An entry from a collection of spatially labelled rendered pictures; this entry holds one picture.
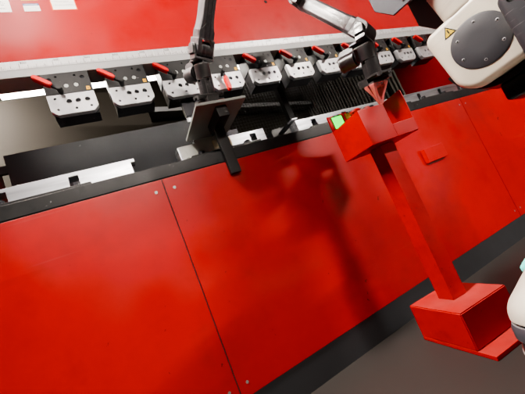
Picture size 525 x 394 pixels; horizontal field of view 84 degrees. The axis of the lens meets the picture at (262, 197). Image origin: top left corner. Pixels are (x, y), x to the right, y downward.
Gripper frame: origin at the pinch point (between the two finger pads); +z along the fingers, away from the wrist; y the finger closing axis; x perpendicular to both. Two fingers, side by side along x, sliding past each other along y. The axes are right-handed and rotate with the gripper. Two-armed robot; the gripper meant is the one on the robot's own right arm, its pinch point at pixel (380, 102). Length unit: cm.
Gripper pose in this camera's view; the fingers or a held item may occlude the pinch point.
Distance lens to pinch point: 115.0
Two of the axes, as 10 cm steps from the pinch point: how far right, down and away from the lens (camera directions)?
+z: 3.2, 9.4, 1.2
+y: -3.5, 0.0, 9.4
